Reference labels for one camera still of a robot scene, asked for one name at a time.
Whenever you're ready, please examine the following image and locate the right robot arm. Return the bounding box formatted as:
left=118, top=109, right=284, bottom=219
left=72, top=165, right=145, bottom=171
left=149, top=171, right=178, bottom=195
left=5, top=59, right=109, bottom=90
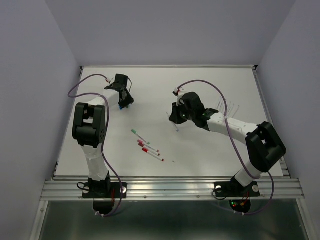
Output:
left=169, top=92, right=287, bottom=195

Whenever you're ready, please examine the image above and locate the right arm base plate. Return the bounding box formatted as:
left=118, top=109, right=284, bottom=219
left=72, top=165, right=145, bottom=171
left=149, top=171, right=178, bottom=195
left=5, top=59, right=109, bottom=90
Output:
left=212, top=181, right=261, bottom=215

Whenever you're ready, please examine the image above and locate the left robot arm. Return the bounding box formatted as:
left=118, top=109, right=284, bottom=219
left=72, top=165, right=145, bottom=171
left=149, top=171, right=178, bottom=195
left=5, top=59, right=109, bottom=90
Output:
left=68, top=73, right=134, bottom=198

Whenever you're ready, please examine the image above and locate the maroon capped pen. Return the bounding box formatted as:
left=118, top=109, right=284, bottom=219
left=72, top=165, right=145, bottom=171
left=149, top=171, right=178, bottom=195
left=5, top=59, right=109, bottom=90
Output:
left=138, top=143, right=161, bottom=156

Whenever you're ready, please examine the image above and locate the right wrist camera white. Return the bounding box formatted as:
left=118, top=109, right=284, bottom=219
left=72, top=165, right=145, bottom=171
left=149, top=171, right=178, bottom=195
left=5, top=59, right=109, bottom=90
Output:
left=172, top=87, right=187, bottom=106

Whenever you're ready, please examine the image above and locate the aluminium frame rail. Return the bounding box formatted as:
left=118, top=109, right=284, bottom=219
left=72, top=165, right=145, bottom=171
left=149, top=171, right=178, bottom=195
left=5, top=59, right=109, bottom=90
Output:
left=40, top=177, right=305, bottom=202

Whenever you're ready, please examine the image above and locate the pink capped pen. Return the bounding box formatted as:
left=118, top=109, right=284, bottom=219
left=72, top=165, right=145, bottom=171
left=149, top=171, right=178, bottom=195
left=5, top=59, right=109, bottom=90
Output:
left=137, top=139, right=160, bottom=153

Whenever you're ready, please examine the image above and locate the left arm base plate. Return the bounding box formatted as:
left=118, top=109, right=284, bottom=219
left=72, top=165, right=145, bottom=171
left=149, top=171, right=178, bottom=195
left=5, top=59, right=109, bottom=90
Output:
left=77, top=182, right=128, bottom=218

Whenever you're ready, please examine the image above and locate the red capped pen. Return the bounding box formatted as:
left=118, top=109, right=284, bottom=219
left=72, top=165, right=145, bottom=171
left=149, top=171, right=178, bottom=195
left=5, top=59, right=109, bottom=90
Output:
left=142, top=148, right=164, bottom=162

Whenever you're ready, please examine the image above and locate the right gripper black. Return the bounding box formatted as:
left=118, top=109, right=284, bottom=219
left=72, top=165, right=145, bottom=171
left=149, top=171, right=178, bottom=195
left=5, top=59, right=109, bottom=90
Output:
left=168, top=100, right=195, bottom=125

